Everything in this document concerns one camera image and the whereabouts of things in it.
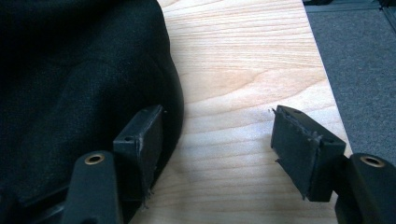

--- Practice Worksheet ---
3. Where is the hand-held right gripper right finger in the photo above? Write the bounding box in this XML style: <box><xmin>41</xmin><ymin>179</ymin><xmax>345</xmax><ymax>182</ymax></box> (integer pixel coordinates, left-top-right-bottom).
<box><xmin>270</xmin><ymin>105</ymin><xmax>396</xmax><ymax>224</ymax></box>

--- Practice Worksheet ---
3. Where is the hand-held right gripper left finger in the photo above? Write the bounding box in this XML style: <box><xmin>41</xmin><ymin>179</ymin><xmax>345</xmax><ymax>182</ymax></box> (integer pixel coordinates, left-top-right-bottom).
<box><xmin>61</xmin><ymin>104</ymin><xmax>164</xmax><ymax>224</ymax></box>

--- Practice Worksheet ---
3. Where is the black cloth garment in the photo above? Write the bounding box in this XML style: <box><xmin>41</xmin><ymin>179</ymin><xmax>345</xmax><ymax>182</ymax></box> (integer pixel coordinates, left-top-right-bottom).
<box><xmin>0</xmin><ymin>0</ymin><xmax>185</xmax><ymax>224</ymax></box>

